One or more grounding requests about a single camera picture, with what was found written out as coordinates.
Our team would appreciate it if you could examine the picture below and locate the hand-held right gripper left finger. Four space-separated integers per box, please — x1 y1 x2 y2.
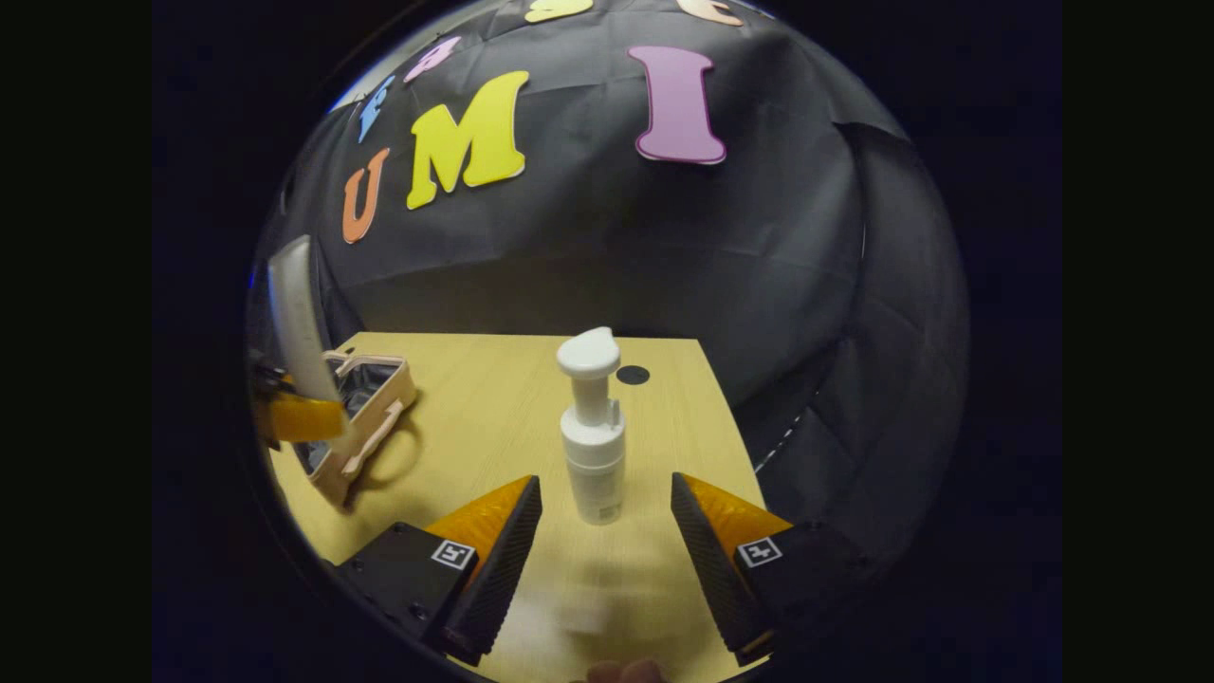
334 476 544 668

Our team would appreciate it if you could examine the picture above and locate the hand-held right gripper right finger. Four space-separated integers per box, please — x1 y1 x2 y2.
670 473 878 669

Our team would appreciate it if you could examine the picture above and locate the beige suitcase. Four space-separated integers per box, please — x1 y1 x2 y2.
292 349 419 514

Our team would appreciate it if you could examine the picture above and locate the white foam pump bottle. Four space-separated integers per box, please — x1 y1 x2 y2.
556 326 628 526

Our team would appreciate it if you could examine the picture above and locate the black backdrop cloth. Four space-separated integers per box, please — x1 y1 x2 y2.
248 0 970 570

